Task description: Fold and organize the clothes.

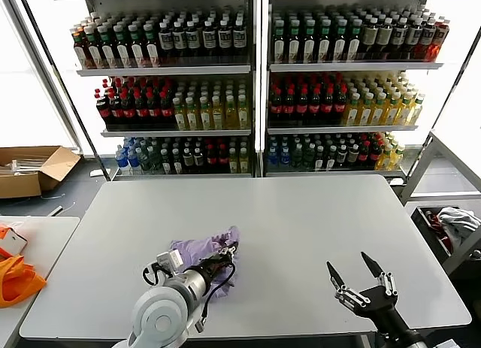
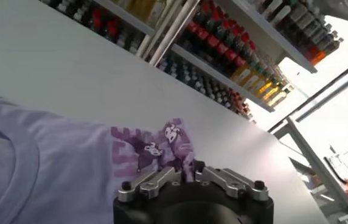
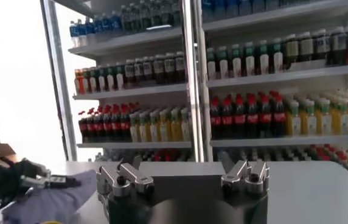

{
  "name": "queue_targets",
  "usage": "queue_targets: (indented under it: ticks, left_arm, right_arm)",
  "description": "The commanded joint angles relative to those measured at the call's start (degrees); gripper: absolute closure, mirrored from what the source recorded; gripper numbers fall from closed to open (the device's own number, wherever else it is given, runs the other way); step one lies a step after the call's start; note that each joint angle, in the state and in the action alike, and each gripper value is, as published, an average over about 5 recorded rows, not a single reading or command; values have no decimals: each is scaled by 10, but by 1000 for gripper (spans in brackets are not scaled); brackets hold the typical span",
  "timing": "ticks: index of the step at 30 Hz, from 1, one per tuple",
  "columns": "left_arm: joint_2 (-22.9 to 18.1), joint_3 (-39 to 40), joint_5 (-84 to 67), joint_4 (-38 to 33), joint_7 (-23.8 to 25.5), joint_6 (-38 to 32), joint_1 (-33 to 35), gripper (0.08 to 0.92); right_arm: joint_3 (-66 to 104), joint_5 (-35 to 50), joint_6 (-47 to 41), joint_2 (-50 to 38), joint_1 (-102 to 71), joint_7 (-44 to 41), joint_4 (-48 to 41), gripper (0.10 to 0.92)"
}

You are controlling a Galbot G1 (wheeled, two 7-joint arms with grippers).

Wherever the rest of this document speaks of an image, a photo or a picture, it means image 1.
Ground grey window post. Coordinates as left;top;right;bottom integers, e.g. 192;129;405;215
0;0;84;154

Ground red garment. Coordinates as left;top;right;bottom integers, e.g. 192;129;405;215
427;210;452;248

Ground blue label water bottle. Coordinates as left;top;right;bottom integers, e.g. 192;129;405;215
267;144;280;172
278;144;292;172
127;144;142;175
113;144;128;175

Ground small cola bottle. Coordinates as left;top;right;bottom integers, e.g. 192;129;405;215
216;144;229;174
358;141;371;171
369;140;380;171
205;144;218;174

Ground black slanted pole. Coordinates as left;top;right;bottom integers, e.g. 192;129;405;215
17;0;113;183

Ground green tinted water bottle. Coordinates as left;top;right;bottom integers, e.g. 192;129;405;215
150;144;162;175
291;143;304;172
139;144;152;175
302;143;315;172

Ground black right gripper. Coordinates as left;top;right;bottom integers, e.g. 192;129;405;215
326;251;411;338

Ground small dark drink bottle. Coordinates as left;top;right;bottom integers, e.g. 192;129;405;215
313;144;326;172
325;144;337;172
347;143;360;171
160;147;173;175
336;143;349;171
171;147;184;175
183;145;195;174
194;145;207;174

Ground brown cardboard box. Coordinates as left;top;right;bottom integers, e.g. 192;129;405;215
0;145;82;200

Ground orange fabric bag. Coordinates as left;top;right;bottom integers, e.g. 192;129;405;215
0;224;48;309

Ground orange tea bottle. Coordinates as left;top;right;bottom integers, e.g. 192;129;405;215
72;31;89;69

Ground white foam strips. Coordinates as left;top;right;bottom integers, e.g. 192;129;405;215
0;158;54;176

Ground black plastic crate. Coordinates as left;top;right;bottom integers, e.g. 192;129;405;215
411;206;481;268

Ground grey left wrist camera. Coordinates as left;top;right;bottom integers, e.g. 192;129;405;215
155;249;186;277

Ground cola bottle red cap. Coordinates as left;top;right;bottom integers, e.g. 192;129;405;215
282;87;296;126
108;93;123;128
295;87;310;126
334;87;348;126
269;87;283;126
321;87;335;126
160;92;174;128
134;92;150;128
308;87;322;126
147;92;162;128
95;93;110;128
121;92;136;128

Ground black camera cable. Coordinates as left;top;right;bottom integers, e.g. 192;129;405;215
141;264;163;288

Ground grey metal cart frame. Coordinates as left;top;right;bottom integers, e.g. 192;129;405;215
399;131;481;277

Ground dark drink bottle white label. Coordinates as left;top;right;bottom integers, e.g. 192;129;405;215
392;17;408;62
202;20;218;65
406;17;424;62
232;19;248;65
158;21;174;65
186;20;201;65
217;20;233;65
420;18;437;62
172;21;188;65

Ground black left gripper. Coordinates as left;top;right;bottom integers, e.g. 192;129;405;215
196;241;240;280

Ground white grey garment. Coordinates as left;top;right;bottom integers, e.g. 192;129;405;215
435;207;481;252

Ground yellow juice bottle green label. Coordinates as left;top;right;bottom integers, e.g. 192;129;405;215
410;94;425;126
237;95;251;130
173;97;187;131
211;95;225;130
359;92;375;126
186;97;199;131
224;95;238;130
345;92;362;126
398;93;413;126
198;96;212;131
373;92;388;126
386;92;401;126

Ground small white box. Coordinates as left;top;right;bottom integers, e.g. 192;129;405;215
0;228;29;256

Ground red drink bottle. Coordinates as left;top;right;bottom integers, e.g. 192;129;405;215
432;19;451;63

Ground green label tea bottle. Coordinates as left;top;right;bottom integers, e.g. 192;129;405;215
347;19;362;65
114;24;132;68
129;23;147;68
333;19;348;65
85;26;102;69
287;20;302;65
272;20;287;65
302;20;318;65
318;20;333;65
144;23;162;68
99;24;116;69

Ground purple t-shirt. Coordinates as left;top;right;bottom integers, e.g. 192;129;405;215
168;225;242;301

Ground dark bottle beige label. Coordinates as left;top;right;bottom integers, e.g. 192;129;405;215
377;17;394;62
362;17;379;62

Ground grey metal shelf unit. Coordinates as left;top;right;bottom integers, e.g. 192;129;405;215
261;0;445;178
48;0;261;182

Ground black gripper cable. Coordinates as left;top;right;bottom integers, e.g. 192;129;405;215
200;260;238;325

